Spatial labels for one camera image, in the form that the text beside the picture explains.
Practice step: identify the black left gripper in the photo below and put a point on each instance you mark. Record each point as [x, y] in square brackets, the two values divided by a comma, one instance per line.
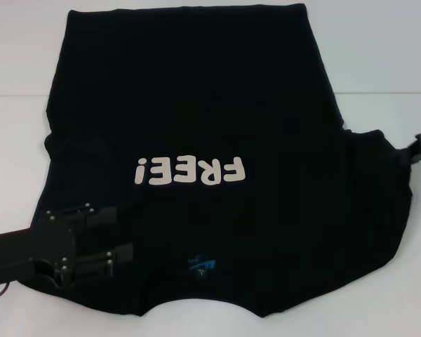
[21, 249]

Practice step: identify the black shirt with FREE print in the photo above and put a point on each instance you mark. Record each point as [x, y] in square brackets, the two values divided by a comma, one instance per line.
[196, 105]

